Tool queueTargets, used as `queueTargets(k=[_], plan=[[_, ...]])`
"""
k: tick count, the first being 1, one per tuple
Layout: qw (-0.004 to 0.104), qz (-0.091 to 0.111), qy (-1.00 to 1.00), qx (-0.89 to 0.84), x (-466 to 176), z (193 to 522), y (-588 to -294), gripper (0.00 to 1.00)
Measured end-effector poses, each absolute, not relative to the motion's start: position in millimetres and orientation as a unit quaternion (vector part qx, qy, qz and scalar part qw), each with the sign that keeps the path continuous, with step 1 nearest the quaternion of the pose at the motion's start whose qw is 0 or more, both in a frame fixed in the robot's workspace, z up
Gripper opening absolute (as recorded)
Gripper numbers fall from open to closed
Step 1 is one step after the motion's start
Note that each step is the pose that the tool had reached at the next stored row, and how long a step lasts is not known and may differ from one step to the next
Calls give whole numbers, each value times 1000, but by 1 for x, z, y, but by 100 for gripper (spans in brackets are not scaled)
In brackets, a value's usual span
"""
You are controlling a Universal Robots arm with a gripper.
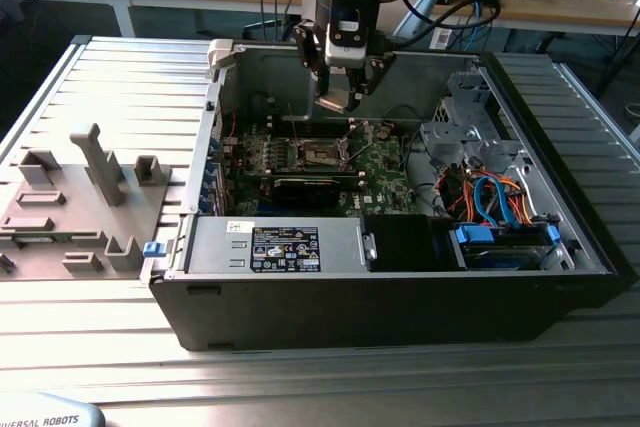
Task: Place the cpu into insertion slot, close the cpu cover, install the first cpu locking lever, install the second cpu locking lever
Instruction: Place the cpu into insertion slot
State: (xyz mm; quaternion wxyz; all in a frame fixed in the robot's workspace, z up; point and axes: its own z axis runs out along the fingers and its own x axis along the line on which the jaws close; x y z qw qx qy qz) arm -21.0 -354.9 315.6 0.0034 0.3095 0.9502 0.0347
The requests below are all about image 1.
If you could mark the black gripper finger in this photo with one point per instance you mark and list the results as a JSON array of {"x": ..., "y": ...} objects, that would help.
[
  {"x": 354, "y": 94},
  {"x": 310, "y": 54}
]

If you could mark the silver CPU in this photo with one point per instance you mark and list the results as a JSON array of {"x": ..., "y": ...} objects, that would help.
[{"x": 334, "y": 99}]

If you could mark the CPU socket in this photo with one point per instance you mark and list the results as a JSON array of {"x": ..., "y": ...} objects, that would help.
[{"x": 320, "y": 154}]

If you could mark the silver coin battery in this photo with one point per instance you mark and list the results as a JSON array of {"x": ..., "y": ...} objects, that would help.
[{"x": 382, "y": 133}]

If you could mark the green motherboard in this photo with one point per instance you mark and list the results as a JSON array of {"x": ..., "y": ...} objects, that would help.
[{"x": 380, "y": 172}]

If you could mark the beige case latch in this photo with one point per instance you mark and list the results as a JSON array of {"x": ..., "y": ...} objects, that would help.
[{"x": 220, "y": 52}]

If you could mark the pale grey slanted panel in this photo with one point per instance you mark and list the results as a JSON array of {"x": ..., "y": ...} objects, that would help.
[{"x": 425, "y": 9}]

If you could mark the white motherboard sticker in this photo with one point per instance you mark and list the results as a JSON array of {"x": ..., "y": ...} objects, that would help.
[{"x": 369, "y": 198}]

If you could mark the grey metal disk bay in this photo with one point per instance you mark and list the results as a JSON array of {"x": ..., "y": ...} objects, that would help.
[{"x": 450, "y": 139}]

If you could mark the black graphics card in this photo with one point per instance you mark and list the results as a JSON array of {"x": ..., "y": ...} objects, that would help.
[{"x": 305, "y": 192}]

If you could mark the hard disk in blue carrier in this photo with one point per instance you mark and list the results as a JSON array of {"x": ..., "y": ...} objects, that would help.
[{"x": 472, "y": 236}]

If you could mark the grey power supply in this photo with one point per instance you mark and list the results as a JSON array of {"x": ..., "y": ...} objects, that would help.
[{"x": 220, "y": 247}]

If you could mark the black open PC case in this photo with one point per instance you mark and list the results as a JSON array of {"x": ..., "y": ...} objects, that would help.
[{"x": 350, "y": 312}]

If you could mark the blue case latch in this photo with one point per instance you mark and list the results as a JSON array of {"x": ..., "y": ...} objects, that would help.
[{"x": 154, "y": 250}]

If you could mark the grey parts rack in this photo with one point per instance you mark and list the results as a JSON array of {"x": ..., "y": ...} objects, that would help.
[{"x": 125, "y": 227}]

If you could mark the green RAM stick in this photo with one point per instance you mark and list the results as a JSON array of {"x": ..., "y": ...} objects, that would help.
[{"x": 32, "y": 239}]

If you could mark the pale blue teach pendant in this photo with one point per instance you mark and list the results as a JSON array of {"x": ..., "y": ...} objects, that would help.
[{"x": 50, "y": 414}]

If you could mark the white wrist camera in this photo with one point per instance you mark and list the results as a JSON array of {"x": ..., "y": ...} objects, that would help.
[{"x": 345, "y": 54}]

